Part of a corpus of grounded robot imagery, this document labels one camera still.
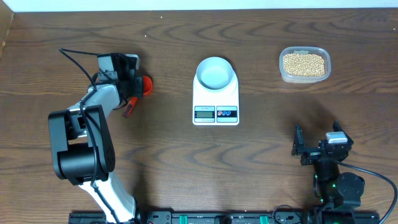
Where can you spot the grey round bowl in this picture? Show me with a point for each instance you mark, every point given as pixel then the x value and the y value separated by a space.
pixel 214 73

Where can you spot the clear plastic container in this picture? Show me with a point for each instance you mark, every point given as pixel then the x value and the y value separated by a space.
pixel 305 50

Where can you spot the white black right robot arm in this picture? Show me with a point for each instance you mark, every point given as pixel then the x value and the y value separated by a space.
pixel 340 193

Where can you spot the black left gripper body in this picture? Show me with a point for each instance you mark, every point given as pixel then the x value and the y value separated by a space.
pixel 133 88

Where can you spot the white digital kitchen scale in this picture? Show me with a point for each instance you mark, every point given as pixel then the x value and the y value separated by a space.
pixel 216 107

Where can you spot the soybeans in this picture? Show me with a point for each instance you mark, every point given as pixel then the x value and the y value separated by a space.
pixel 304 65

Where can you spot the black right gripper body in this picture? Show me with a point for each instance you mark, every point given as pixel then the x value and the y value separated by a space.
pixel 310 157

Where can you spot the orange plastic measuring scoop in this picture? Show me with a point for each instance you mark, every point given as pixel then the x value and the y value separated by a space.
pixel 147 89

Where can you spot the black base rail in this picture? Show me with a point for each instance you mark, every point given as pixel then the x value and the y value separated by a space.
pixel 215 218

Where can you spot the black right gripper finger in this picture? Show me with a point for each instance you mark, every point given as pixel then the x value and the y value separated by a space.
pixel 298 144
pixel 338 128

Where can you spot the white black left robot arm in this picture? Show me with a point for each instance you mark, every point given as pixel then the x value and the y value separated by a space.
pixel 81 144

